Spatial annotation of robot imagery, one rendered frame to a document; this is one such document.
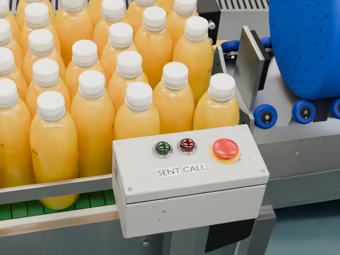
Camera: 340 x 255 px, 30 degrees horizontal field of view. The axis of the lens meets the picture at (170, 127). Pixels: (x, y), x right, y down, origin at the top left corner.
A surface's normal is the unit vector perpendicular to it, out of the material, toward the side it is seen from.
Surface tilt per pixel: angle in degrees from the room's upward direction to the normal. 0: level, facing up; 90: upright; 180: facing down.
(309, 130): 52
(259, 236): 90
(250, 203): 90
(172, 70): 0
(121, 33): 0
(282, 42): 90
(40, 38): 0
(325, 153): 70
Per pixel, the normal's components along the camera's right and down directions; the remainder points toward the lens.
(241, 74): -0.97, 0.11
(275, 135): 0.22, 0.12
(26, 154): 0.77, 0.49
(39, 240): 0.23, 0.70
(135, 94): 0.07, -0.70
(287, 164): 0.24, 0.43
